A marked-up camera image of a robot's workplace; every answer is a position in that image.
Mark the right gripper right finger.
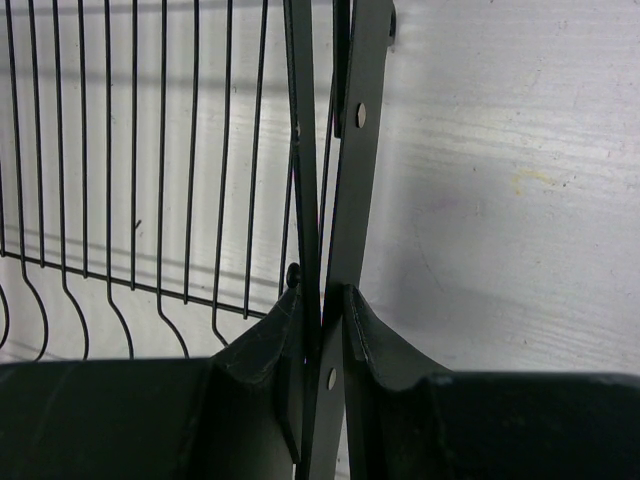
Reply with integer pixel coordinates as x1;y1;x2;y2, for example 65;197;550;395
342;286;639;479

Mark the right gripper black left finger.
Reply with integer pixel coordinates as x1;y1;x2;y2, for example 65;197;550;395
1;289;303;479

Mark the black wire dish rack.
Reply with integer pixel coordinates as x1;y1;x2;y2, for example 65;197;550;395
1;1;396;479

